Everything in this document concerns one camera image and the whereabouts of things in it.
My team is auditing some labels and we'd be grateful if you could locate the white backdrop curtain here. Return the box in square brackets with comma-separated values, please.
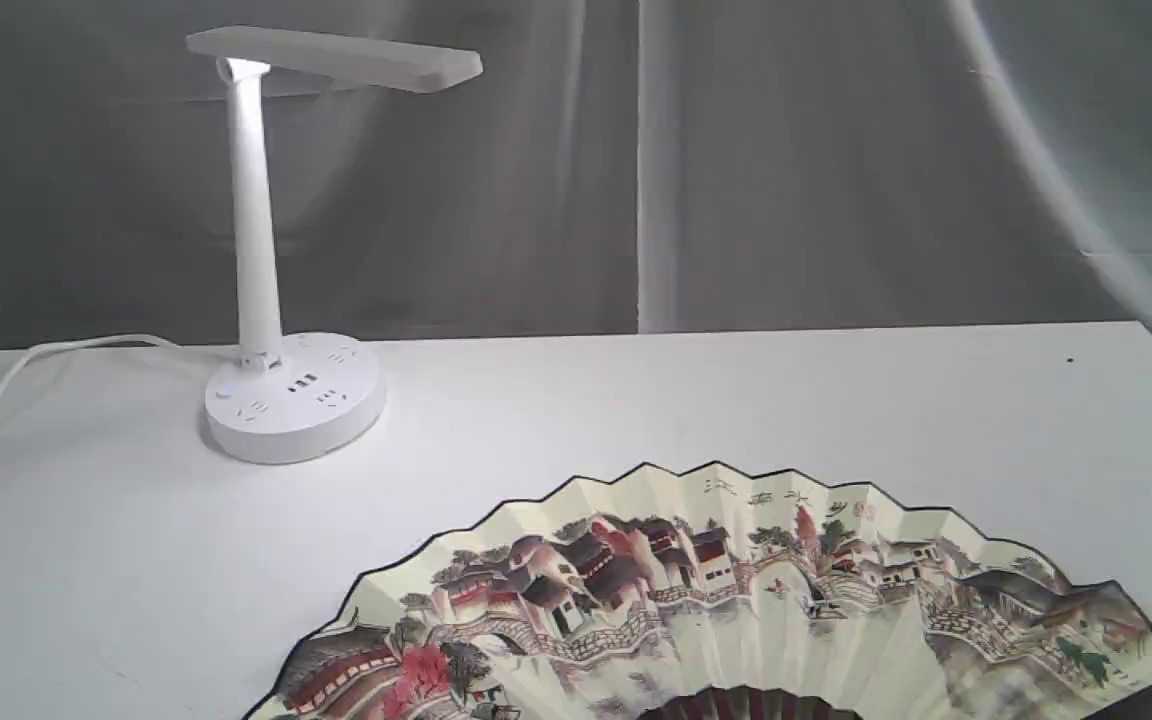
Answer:
[0, 1, 1152, 348]

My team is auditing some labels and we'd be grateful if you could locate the painted paper folding fan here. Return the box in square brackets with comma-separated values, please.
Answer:
[247, 462, 1152, 719]

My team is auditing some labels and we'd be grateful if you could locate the white desk lamp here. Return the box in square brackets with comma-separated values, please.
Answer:
[185, 26, 484, 465]

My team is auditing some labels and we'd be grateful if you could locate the white lamp power cord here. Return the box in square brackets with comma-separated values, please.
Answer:
[0, 333, 227, 471]

